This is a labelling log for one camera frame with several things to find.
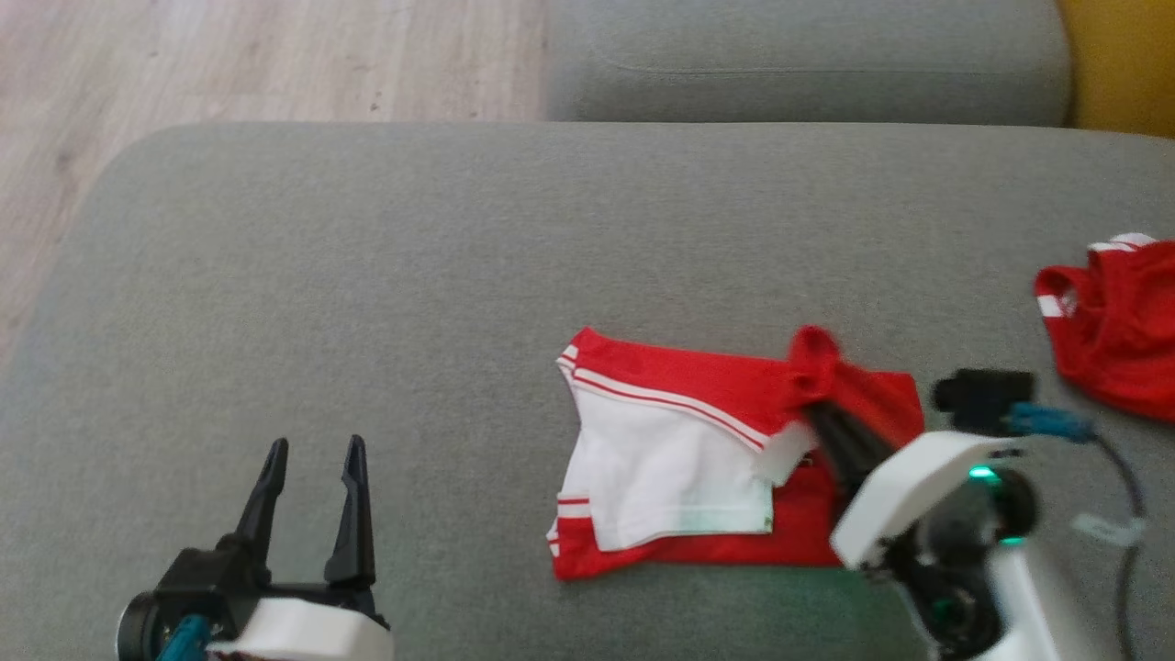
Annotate yellow sofa back cushion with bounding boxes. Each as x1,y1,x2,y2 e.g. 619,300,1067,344
1056,0,1175,140

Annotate grey sofa seat cushion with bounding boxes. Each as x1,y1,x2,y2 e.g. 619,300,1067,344
546,0,1074,128

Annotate red shorts white trim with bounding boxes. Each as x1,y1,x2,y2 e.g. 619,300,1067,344
1035,232,1175,422

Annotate red basketball jersey white sleeves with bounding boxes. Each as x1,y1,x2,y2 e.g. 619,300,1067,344
548,324,926,582

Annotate black camera cable blue plug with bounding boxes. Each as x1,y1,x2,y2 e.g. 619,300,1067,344
1008,402,1149,661
154,613,215,661

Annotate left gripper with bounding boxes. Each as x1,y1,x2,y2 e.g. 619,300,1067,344
154,434,396,661

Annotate large grey sofa ottoman cushion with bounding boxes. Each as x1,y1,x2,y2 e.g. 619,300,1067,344
0,122,1175,661

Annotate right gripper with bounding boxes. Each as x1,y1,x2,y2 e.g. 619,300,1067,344
805,400,1016,571

